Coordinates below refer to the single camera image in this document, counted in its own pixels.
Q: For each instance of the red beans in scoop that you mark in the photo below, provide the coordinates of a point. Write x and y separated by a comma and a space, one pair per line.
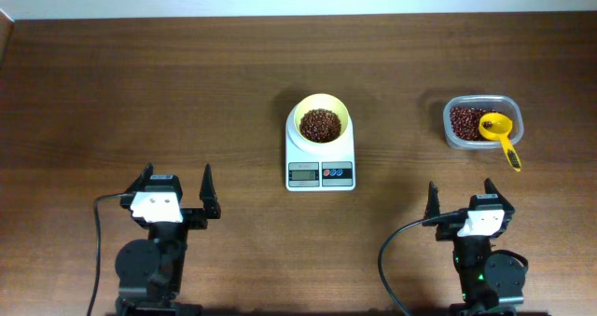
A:
487, 125

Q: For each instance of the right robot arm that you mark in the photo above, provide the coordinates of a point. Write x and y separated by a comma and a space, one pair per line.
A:
491, 280

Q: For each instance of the pale yellow plastic bowl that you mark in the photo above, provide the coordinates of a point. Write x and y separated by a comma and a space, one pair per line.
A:
325, 101

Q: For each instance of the white digital kitchen scale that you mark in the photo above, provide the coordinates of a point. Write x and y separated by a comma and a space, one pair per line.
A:
313, 166

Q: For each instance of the clear plastic food container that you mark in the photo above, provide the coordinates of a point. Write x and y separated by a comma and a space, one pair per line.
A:
502, 104

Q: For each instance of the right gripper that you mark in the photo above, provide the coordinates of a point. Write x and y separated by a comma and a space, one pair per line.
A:
446, 232

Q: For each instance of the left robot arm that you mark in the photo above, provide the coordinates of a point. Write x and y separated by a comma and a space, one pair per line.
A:
150, 270

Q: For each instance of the yellow plastic measuring scoop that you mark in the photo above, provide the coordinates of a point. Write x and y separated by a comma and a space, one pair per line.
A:
499, 132

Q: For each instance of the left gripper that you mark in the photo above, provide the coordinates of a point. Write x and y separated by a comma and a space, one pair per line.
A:
197, 215

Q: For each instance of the red beans in bowl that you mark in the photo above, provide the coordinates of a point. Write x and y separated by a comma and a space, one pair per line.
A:
320, 126

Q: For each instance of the red adzuki beans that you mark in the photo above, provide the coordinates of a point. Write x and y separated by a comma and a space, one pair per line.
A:
465, 122

